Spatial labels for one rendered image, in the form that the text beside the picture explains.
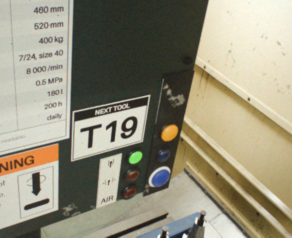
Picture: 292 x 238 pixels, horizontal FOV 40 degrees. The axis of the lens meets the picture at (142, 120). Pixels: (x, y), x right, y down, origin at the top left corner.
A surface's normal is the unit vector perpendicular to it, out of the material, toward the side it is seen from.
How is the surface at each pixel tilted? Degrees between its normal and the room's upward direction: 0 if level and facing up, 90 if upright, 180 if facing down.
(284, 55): 90
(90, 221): 0
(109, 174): 90
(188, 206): 24
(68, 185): 90
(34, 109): 90
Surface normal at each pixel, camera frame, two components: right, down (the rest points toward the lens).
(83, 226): 0.12, -0.82
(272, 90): -0.85, 0.21
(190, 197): -0.23, -0.66
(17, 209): 0.52, 0.54
